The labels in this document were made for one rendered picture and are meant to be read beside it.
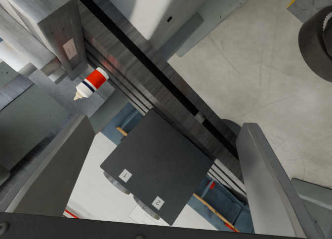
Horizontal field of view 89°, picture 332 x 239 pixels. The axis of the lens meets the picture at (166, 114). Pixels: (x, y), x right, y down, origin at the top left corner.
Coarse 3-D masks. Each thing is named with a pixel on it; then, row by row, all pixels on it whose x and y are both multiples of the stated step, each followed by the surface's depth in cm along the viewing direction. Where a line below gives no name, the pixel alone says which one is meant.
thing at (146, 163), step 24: (144, 120) 43; (120, 144) 40; (144, 144) 41; (168, 144) 43; (192, 144) 44; (120, 168) 39; (144, 168) 40; (168, 168) 42; (192, 168) 43; (144, 192) 39; (168, 192) 41; (192, 192) 42; (168, 216) 40
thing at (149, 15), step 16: (112, 0) 33; (128, 0) 30; (144, 0) 28; (160, 0) 26; (176, 0) 27; (128, 16) 34; (144, 16) 31; (160, 16) 29; (176, 16) 40; (144, 32) 35; (160, 32) 39
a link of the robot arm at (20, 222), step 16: (0, 224) 5; (16, 224) 5; (32, 224) 5; (48, 224) 5; (64, 224) 5; (80, 224) 5; (96, 224) 5; (112, 224) 5; (128, 224) 5; (144, 224) 5
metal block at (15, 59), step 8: (0, 48) 34; (8, 48) 35; (0, 56) 34; (8, 56) 35; (16, 56) 35; (8, 64) 35; (16, 64) 35; (24, 64) 36; (32, 64) 38; (24, 72) 38; (32, 72) 40
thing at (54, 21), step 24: (0, 0) 26; (24, 0) 21; (48, 0) 22; (72, 0) 24; (24, 24) 28; (48, 24) 24; (72, 24) 29; (48, 48) 32; (72, 48) 36; (72, 72) 47
